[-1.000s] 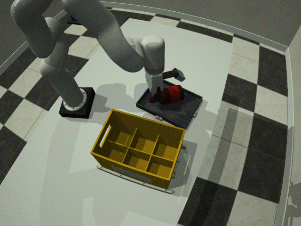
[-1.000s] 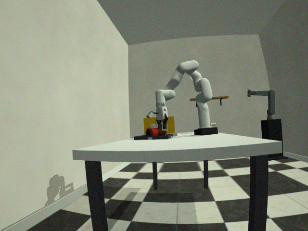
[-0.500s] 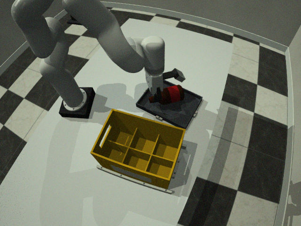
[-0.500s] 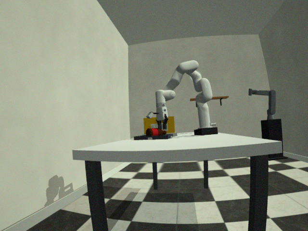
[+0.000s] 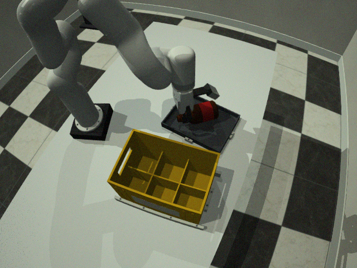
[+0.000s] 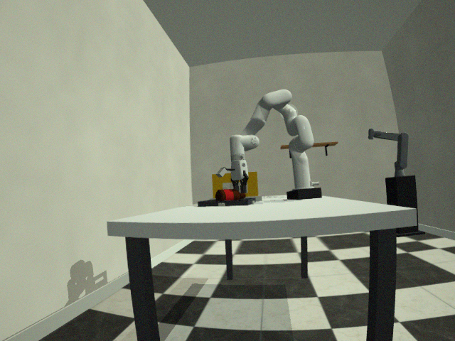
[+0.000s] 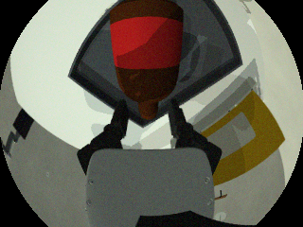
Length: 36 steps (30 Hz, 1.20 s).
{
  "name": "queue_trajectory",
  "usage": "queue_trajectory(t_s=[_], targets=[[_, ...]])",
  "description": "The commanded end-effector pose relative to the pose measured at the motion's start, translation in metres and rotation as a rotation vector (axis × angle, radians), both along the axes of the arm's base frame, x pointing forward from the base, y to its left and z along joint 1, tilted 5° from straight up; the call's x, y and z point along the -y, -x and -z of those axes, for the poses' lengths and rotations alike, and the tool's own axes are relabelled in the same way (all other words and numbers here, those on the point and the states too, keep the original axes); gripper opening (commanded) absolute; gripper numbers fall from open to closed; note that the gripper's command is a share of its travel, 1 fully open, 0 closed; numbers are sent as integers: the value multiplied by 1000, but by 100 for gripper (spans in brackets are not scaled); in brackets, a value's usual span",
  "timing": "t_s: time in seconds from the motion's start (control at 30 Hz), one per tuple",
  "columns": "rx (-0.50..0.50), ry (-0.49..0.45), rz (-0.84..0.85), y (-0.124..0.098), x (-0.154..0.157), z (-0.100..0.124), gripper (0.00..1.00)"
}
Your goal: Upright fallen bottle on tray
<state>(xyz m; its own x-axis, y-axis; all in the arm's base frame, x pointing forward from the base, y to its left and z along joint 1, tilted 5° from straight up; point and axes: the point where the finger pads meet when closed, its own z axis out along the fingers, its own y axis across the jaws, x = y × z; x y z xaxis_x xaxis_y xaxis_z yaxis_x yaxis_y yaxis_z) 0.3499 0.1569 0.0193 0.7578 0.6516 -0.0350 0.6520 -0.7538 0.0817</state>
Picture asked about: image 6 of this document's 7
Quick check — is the yellow divided crate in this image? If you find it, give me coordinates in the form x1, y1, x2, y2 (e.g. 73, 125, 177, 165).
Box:
212, 172, 258, 198

